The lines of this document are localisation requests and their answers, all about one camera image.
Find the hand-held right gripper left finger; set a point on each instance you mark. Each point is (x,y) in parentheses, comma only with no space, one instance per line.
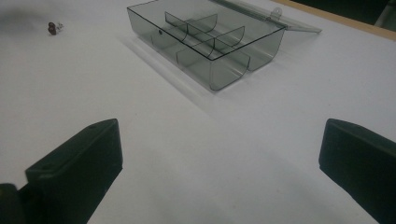
(77,168)

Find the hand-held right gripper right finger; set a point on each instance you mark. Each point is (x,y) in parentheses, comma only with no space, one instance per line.
(361,165)

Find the clear grey plastic compartment box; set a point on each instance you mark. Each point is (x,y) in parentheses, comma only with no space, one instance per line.
(214,40)

